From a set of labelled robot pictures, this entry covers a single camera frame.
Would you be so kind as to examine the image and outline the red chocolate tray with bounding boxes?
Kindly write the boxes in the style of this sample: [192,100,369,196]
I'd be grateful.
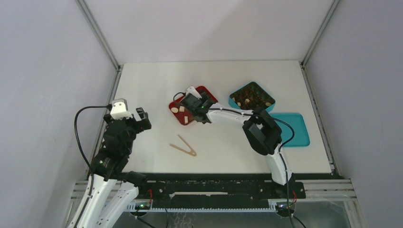
[168,86,218,126]

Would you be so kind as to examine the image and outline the wooden tongs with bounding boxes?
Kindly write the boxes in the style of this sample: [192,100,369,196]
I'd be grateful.
[169,134,197,157]

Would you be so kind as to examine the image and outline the teal chocolate box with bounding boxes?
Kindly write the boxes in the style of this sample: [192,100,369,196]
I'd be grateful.
[228,81,276,112]

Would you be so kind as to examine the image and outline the teal box lid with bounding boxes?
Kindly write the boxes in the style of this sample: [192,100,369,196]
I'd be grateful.
[268,113,311,148]

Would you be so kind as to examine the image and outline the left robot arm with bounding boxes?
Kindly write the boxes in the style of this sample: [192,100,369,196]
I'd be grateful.
[68,104,152,228]

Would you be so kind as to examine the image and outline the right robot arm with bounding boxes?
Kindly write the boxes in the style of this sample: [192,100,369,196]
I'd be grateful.
[177,87,294,198]

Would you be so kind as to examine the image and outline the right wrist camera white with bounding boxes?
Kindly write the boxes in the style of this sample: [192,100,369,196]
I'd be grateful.
[185,86,202,99]

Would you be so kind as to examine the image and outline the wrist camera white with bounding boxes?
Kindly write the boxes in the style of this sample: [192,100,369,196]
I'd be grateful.
[110,98,133,120]
[185,86,202,99]

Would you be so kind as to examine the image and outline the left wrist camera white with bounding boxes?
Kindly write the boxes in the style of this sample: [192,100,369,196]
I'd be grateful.
[110,98,133,120]

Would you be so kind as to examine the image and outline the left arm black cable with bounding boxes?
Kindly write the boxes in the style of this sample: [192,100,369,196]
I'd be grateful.
[74,105,112,228]

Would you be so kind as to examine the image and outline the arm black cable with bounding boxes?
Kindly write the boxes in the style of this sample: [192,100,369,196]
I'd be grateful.
[74,105,112,228]
[173,92,297,228]

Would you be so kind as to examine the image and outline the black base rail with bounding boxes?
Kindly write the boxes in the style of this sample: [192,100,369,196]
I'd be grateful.
[137,173,306,209]

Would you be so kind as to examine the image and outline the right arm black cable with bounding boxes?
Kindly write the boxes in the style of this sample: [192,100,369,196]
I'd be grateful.
[173,92,297,228]

